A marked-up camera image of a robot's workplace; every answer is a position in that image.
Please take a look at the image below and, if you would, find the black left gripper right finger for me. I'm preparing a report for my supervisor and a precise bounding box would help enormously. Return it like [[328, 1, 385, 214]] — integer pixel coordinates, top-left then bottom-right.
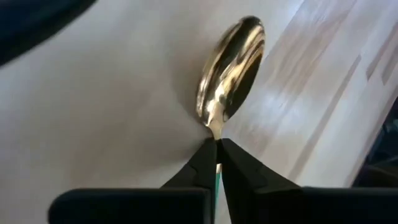
[[220, 138, 398, 224]]

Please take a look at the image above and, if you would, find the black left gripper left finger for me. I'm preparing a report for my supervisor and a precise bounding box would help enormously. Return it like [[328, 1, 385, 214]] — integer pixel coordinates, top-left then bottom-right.
[[47, 138, 218, 224]]

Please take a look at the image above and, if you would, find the gold spoon green handle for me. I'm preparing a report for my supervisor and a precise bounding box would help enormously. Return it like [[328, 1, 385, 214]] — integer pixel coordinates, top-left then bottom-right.
[[195, 15, 267, 218]]

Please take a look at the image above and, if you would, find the grey woven placemat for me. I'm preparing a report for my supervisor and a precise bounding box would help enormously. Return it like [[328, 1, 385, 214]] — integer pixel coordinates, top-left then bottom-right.
[[0, 0, 305, 224]]

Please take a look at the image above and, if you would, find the black metal table frame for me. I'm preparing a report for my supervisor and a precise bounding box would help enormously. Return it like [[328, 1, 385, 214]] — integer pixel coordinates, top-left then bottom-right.
[[351, 96, 398, 189]]

